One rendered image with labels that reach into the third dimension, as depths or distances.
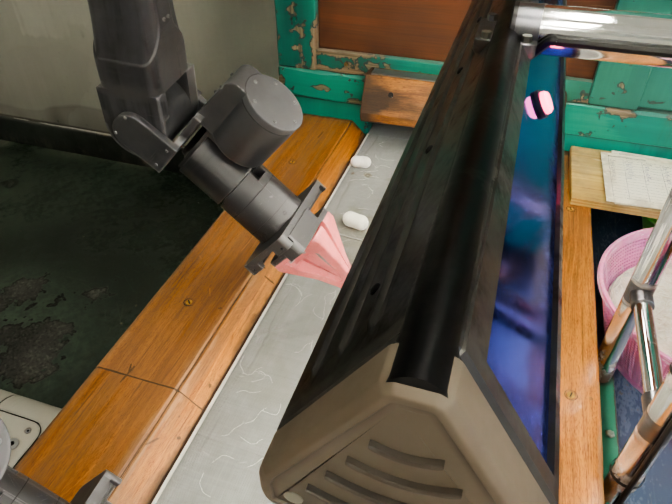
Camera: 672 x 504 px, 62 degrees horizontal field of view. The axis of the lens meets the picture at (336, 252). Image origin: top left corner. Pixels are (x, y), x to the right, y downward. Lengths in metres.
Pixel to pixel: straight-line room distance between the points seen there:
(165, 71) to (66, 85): 2.01
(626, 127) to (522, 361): 0.80
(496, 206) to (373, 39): 0.78
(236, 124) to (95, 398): 0.29
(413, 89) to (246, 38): 1.14
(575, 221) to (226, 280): 0.45
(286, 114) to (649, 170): 0.59
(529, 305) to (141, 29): 0.38
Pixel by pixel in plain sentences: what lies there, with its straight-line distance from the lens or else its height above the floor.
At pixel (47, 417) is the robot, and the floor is 0.28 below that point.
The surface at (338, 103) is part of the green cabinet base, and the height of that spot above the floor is 0.79.
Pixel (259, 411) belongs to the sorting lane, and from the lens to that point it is 0.56.
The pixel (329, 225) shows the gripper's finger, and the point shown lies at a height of 0.87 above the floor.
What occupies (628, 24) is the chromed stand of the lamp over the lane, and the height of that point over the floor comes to 1.12.
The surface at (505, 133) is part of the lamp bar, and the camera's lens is 0.21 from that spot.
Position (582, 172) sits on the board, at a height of 0.78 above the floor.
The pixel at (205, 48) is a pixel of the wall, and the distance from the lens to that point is 2.06.
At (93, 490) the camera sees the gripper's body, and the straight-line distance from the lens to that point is 0.43.
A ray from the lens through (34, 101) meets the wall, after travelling 2.67.
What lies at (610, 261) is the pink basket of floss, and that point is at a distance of 0.76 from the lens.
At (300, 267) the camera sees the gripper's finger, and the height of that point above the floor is 0.83.
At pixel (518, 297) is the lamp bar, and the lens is 0.18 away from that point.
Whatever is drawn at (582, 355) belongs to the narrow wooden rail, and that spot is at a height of 0.76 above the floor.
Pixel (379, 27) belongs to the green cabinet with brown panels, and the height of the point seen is 0.92.
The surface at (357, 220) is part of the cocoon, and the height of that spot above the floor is 0.76.
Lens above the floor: 1.20
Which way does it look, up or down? 40 degrees down
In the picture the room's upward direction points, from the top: straight up
